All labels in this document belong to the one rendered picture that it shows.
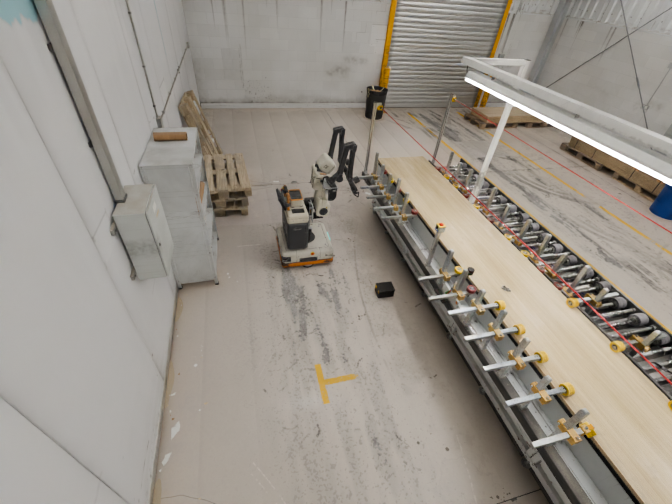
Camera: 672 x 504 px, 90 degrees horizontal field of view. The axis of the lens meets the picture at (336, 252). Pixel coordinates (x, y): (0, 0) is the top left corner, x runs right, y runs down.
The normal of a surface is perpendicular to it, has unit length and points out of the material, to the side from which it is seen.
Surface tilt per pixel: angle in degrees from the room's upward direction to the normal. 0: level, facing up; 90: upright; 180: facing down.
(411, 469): 0
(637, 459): 0
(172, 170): 90
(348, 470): 0
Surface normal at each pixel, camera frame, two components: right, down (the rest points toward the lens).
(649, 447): 0.07, -0.76
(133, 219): 0.25, 0.64
